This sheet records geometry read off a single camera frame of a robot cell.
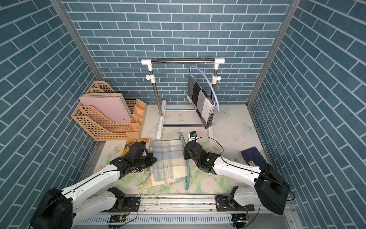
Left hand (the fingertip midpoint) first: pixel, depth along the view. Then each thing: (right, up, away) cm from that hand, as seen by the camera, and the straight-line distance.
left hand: (160, 160), depth 83 cm
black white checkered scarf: (+24, +36, +4) cm, 43 cm away
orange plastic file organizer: (-37, +18, +4) cm, 41 cm away
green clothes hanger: (+16, -13, -6) cm, 22 cm away
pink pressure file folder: (-30, +32, +2) cm, 44 cm away
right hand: (+15, +8, 0) cm, 17 cm away
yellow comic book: (-25, +7, +13) cm, 29 cm away
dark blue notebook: (+58, -1, +8) cm, 59 cm away
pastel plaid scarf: (+5, -3, -1) cm, 5 cm away
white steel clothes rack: (+13, +47, +29) cm, 57 cm away
